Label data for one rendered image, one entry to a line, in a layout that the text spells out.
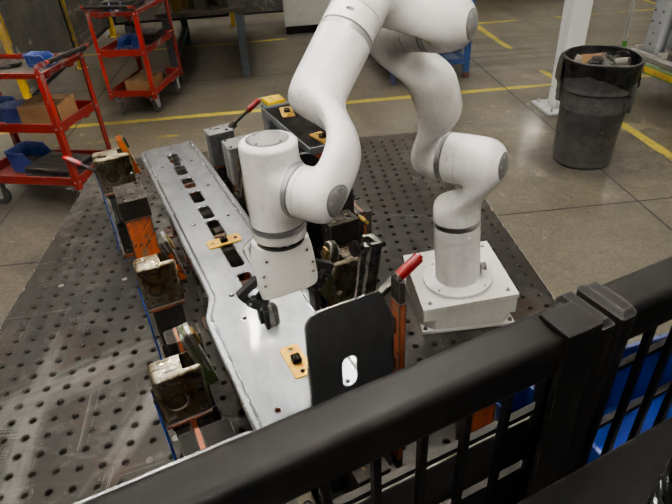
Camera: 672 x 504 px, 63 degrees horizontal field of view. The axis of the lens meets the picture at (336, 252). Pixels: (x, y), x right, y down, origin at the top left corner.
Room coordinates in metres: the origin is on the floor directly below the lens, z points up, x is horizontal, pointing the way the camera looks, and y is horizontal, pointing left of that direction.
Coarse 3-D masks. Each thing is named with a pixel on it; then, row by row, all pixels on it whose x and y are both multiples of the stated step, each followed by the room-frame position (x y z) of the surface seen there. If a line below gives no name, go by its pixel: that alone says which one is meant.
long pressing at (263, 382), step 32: (160, 160) 1.67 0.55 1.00; (160, 192) 1.44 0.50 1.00; (192, 192) 1.43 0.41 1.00; (224, 192) 1.41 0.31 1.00; (192, 224) 1.24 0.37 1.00; (224, 224) 1.23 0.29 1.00; (192, 256) 1.10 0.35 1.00; (224, 256) 1.08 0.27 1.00; (224, 288) 0.96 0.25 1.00; (224, 320) 0.85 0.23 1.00; (256, 320) 0.84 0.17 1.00; (288, 320) 0.84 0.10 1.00; (224, 352) 0.76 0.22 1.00; (256, 352) 0.75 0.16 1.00; (256, 384) 0.67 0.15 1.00; (288, 384) 0.67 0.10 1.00; (256, 416) 0.60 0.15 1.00
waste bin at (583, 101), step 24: (576, 48) 3.72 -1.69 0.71; (600, 48) 3.73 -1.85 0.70; (624, 48) 3.64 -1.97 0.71; (576, 72) 3.39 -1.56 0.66; (600, 72) 3.29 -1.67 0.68; (624, 72) 3.27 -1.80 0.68; (576, 96) 3.39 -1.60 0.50; (600, 96) 3.29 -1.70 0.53; (624, 96) 3.32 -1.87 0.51; (576, 120) 3.38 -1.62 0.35; (600, 120) 3.31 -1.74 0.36; (576, 144) 3.36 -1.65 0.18; (600, 144) 3.32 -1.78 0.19; (576, 168) 3.36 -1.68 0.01
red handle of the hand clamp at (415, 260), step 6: (414, 258) 0.82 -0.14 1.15; (420, 258) 0.82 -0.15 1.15; (408, 264) 0.81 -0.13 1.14; (414, 264) 0.81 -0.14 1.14; (396, 270) 0.82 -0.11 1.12; (402, 270) 0.81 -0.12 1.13; (408, 270) 0.81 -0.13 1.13; (402, 276) 0.80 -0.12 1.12; (390, 282) 0.80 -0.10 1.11; (384, 288) 0.79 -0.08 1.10; (390, 288) 0.79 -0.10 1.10; (384, 294) 0.79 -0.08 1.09
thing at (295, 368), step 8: (296, 344) 0.76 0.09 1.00; (280, 352) 0.74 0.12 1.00; (288, 352) 0.74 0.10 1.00; (296, 352) 0.74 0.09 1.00; (288, 360) 0.72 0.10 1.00; (296, 360) 0.71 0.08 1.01; (304, 360) 0.72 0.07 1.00; (296, 368) 0.70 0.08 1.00; (304, 368) 0.70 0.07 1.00; (296, 376) 0.68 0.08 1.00
